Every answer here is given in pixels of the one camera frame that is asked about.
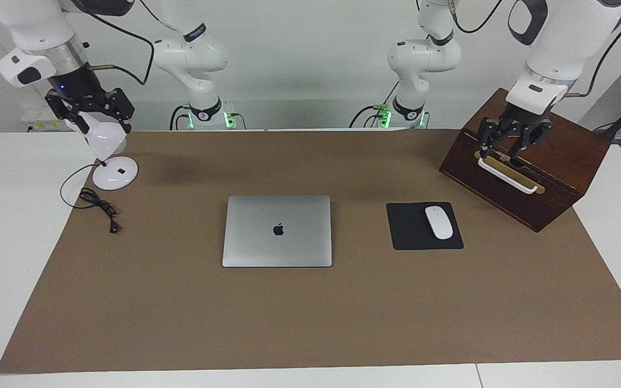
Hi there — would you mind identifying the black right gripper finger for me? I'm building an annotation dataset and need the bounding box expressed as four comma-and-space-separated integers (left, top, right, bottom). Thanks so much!
45, 91, 91, 136
106, 87, 136, 133

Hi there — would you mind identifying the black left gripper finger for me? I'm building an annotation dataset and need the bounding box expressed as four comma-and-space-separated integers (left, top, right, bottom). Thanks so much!
509, 121, 554, 162
478, 117, 506, 151

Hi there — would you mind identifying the silver Apple laptop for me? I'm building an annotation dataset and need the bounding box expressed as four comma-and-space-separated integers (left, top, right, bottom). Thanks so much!
222, 195, 333, 268

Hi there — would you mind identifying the white yellow power strip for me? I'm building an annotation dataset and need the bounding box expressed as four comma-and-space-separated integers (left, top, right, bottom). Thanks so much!
21, 105, 71, 133

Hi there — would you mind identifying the dark wooden box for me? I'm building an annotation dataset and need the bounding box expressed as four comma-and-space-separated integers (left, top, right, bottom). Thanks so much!
439, 88, 612, 233

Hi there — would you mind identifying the white desk lamp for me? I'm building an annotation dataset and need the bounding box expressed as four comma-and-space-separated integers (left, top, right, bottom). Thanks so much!
65, 112, 140, 191

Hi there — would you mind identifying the white computer mouse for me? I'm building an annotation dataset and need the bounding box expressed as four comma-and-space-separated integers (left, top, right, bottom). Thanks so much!
425, 205, 454, 240

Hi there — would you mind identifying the black mouse pad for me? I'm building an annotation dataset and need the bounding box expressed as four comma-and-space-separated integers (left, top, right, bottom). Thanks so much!
386, 202, 465, 251

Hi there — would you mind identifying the brown table mat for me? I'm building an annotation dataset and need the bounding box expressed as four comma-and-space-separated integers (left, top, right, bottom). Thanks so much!
0, 128, 621, 375

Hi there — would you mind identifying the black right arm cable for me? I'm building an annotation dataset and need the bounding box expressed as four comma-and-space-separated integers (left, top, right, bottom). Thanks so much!
80, 11, 156, 87

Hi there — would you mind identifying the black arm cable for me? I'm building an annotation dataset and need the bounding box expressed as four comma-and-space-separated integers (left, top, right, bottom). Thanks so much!
448, 0, 621, 99
80, 11, 156, 87

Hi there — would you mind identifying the white box handle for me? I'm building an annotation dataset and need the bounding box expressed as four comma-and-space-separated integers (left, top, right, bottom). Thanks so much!
477, 156, 539, 195

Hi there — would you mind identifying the black base cable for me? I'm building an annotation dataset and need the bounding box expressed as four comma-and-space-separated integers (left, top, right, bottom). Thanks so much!
349, 81, 401, 129
169, 105, 191, 131

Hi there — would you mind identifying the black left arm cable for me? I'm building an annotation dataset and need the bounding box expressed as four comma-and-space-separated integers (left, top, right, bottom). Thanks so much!
448, 0, 621, 99

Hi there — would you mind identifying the black lamp power cable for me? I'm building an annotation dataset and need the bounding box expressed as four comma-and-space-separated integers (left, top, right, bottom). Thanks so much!
60, 163, 122, 235

